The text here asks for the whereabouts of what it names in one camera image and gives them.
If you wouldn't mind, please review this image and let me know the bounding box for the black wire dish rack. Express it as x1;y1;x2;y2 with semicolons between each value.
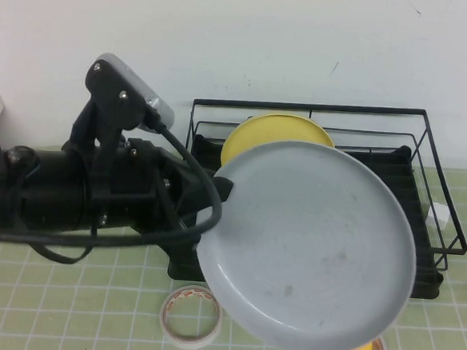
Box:
177;93;467;276

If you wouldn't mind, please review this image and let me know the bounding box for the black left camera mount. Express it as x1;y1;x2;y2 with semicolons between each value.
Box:
64;58;154;201

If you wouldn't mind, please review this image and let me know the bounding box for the grey round plate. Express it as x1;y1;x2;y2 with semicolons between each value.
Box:
188;134;426;350

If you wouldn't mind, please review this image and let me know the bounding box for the black plastic drip tray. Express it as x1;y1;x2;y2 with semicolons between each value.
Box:
167;129;453;301

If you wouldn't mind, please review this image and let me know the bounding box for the yellow round plate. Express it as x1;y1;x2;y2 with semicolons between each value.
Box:
219;109;337;181

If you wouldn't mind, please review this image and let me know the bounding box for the green checked tablecloth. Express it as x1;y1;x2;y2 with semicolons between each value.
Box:
0;137;467;350

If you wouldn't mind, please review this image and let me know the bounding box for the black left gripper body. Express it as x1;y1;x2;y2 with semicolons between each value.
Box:
78;134;223;271

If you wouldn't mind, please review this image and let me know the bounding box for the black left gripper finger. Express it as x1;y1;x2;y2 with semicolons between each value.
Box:
173;227;203;262
211;175;237;204

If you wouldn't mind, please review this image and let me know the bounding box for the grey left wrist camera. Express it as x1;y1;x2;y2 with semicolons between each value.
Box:
90;52;182;134

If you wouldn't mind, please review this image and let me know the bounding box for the black left camera cable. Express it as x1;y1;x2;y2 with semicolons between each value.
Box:
0;101;230;276

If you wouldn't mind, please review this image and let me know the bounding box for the small white cube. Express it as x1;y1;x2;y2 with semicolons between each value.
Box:
425;201;452;230

